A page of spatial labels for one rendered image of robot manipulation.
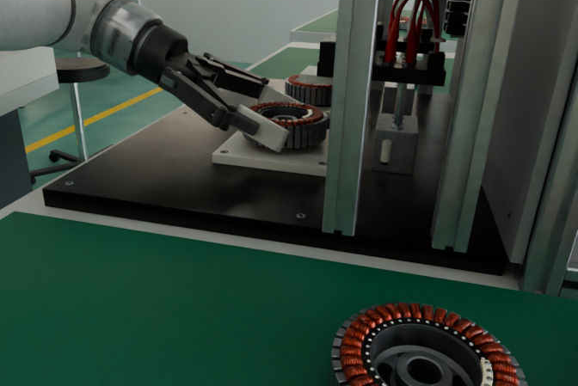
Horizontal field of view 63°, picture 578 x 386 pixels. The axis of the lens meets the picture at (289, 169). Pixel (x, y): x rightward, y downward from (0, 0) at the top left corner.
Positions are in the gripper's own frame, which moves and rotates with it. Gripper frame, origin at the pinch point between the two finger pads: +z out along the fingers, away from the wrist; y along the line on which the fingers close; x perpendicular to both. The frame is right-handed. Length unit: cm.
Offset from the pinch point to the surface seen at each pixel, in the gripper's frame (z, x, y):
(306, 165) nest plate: 5.5, -0.6, 7.5
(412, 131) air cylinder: 14.6, 8.0, 3.1
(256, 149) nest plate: -1.0, -3.5, 4.1
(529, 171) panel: 21.5, 14.1, 20.0
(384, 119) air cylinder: 11.5, 6.6, -0.9
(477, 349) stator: 20.0, 6.1, 34.3
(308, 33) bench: -21, -17, -157
